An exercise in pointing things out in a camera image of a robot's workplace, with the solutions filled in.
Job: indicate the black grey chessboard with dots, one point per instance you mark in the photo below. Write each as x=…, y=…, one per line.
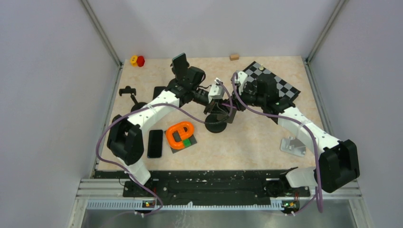
x=284, y=88

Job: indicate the orange plastic ring toy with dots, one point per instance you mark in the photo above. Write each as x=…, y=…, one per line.
x=185, y=130

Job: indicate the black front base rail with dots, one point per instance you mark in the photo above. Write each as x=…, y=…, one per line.
x=209, y=188

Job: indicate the red toy block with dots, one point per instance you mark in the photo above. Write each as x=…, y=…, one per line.
x=140, y=61

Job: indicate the black phone lower left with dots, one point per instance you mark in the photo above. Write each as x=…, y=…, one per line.
x=155, y=144

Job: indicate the green building brick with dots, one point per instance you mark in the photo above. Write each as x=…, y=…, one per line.
x=186, y=143

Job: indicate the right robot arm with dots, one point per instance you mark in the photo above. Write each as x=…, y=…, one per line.
x=336, y=161

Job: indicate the small wooden block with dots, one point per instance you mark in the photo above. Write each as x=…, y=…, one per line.
x=234, y=57

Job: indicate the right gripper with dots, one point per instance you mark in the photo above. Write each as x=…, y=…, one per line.
x=237, y=103

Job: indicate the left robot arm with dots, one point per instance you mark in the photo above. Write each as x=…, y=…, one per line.
x=125, y=139

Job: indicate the black phone stand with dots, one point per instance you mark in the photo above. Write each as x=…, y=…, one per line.
x=216, y=123
x=132, y=92
x=175, y=86

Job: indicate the black phone upper left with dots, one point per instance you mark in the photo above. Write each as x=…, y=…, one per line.
x=157, y=91

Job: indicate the black phone with purple edge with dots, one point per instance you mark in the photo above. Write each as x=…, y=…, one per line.
x=232, y=110

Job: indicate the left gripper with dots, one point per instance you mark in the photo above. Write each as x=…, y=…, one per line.
x=215, y=107

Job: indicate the teal edged black phone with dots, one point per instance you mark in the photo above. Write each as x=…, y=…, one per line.
x=179, y=66

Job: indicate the white plastic phone holder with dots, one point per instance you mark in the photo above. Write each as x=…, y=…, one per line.
x=293, y=146

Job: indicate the yellow toy block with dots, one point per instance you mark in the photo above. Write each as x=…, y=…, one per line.
x=133, y=60

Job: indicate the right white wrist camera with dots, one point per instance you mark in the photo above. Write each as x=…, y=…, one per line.
x=240, y=79

